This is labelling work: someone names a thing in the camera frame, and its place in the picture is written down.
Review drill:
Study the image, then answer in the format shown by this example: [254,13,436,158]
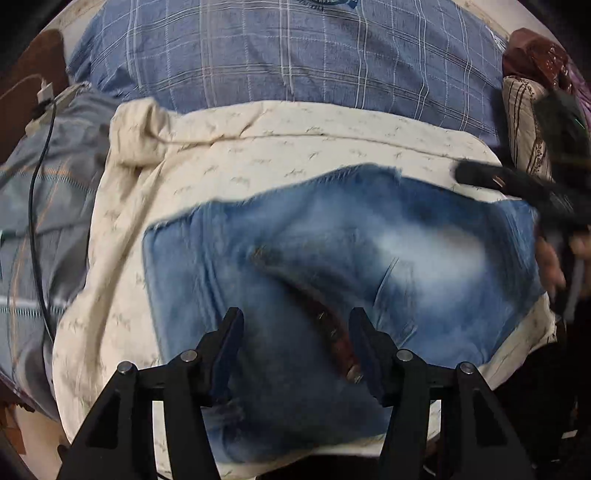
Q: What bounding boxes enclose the blue denim jeans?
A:
[142,164,542,464]

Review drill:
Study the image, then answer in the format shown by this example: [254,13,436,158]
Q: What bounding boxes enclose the person right hand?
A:
[535,234,591,298]

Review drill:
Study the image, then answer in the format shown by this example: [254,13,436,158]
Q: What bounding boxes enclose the striped floral pillow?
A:
[502,76,552,180]

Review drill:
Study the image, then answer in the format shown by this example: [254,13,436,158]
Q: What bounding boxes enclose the dark red plastic bag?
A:
[502,28,574,94]

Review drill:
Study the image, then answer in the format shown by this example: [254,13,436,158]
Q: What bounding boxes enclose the blue plaid quilt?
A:
[68,0,508,151]

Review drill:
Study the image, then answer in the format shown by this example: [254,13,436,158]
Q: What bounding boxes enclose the grey plaid pillow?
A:
[1,84,118,420]

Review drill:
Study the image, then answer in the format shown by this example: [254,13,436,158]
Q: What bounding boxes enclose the cream leaf-print sheet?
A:
[51,97,558,480]

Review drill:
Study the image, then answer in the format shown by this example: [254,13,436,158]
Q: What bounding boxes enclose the white power strip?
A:
[25,83,87,137]

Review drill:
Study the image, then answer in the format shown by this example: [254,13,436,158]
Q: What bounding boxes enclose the brown bed headboard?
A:
[0,29,69,163]

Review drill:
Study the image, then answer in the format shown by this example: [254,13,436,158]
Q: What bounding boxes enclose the black power cable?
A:
[27,98,59,342]

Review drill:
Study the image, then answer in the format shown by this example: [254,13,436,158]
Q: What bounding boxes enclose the white charger cable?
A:
[0,73,52,112]

